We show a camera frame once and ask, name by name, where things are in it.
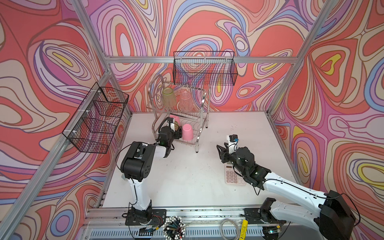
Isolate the opaque pink cup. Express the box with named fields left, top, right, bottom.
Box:
left=170, top=115, right=181, bottom=127
left=182, top=124, right=194, bottom=142

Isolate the clear pink cup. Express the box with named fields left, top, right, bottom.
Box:
left=179, top=90, right=194, bottom=112

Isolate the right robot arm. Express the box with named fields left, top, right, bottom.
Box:
left=216, top=144, right=360, bottom=240

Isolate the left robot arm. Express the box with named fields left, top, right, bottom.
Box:
left=118, top=117, right=182, bottom=220

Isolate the steel two-tier dish rack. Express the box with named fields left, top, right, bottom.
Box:
left=147, top=74, right=211, bottom=153

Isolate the pink calculator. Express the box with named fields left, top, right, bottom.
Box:
left=224, top=163, right=246, bottom=186

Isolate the yellow marker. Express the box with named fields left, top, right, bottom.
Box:
left=239, top=220, right=248, bottom=240

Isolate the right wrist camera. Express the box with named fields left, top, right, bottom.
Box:
left=227, top=134, right=239, bottom=149

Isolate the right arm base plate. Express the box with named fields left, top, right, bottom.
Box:
left=240, top=208, right=287, bottom=225

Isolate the grey coiled cable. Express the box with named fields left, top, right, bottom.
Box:
left=219, top=218, right=241, bottom=240

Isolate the black wire basket left wall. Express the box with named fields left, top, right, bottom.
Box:
left=62, top=83, right=129, bottom=154

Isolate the black wire basket wall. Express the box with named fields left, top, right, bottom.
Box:
left=173, top=50, right=238, bottom=88
left=62, top=83, right=129, bottom=154

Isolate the black wire basket back wall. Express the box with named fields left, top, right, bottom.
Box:
left=173, top=50, right=238, bottom=88

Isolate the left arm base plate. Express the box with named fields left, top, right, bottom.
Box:
left=122, top=208, right=167, bottom=227

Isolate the bundle of coloured cables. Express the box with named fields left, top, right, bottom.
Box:
left=162, top=215, right=187, bottom=240

